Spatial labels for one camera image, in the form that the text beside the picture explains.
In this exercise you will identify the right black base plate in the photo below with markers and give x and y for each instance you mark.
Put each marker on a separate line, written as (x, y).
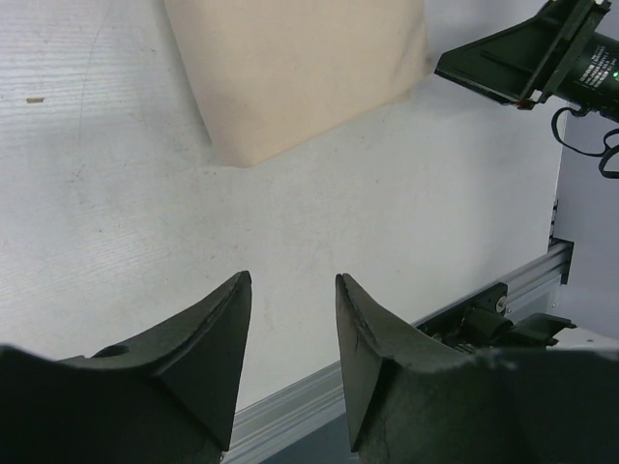
(490, 300)

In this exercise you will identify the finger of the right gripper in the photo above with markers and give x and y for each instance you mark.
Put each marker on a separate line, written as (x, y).
(508, 66)

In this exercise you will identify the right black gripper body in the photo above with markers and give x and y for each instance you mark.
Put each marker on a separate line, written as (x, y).
(583, 65)

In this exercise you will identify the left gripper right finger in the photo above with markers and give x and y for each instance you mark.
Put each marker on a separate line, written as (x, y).
(412, 399)

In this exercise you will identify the beige cloth kit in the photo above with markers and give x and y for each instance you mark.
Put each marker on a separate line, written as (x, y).
(268, 76)

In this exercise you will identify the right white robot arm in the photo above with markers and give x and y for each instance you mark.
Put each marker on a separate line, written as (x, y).
(537, 330)

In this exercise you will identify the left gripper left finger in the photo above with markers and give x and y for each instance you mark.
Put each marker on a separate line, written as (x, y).
(167, 395)

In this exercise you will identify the front aluminium rail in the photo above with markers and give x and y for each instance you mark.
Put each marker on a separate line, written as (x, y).
(288, 416)

